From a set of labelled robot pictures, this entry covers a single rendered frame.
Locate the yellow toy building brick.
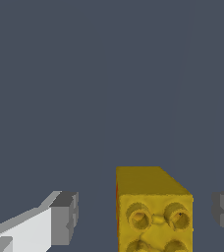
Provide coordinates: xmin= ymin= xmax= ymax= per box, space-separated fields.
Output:
xmin=115 ymin=165 xmax=195 ymax=252

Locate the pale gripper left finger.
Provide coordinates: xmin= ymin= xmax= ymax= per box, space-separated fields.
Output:
xmin=0 ymin=190 xmax=80 ymax=252

